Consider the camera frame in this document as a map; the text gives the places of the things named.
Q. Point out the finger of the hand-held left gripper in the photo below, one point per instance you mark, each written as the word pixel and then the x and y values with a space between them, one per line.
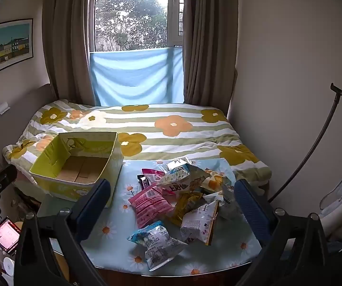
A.
pixel 2 177

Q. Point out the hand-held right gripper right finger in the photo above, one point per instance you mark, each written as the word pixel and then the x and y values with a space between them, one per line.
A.
pixel 248 205

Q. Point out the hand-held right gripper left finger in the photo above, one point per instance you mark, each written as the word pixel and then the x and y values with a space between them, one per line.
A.
pixel 93 204

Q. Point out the green cardboard box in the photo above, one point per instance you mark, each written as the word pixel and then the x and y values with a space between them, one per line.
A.
pixel 78 166

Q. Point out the orange and white snack packet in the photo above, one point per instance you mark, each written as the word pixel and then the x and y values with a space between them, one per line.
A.
pixel 214 183

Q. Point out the clear white snack packet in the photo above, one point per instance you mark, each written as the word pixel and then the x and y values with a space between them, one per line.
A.
pixel 226 202

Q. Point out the smartphone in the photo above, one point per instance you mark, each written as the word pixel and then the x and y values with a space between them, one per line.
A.
pixel 5 235

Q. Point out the white packet with brown edge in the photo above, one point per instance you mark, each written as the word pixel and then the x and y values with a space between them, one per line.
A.
pixel 197 222

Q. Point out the black chocolate bar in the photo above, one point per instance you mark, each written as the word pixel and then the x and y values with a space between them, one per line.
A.
pixel 144 181

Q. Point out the pink snack packet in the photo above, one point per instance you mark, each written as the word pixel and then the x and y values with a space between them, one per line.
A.
pixel 150 204

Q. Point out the small white holder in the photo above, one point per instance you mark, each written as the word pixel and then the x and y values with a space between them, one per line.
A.
pixel 3 107

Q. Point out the yellow snack packet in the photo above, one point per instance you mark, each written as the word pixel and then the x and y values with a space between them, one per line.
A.
pixel 185 205

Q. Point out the grey headboard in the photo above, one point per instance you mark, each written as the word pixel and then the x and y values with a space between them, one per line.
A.
pixel 19 110

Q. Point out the white round item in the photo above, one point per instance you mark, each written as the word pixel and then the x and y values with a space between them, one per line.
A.
pixel 10 266

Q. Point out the small red snack packet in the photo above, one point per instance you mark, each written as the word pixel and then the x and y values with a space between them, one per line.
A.
pixel 153 172

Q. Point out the blue and white cartoon packet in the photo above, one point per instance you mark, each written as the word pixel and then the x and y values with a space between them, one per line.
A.
pixel 179 178

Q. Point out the blue and silver snack packet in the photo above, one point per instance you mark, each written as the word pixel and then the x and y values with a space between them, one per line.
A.
pixel 159 244

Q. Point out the floral striped blanket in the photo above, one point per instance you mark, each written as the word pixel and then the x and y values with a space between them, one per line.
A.
pixel 171 137

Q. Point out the black metal rack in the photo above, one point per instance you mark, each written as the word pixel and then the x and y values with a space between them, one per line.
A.
pixel 325 131

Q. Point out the light blue cloth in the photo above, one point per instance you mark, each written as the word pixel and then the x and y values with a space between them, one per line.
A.
pixel 135 77

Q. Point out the brown curtain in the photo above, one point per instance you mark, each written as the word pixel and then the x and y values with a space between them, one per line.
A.
pixel 66 41
pixel 209 44

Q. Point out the window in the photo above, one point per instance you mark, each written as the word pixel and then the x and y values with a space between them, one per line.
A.
pixel 132 15

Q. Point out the wall poster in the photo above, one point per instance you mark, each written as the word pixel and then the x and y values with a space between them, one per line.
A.
pixel 7 47

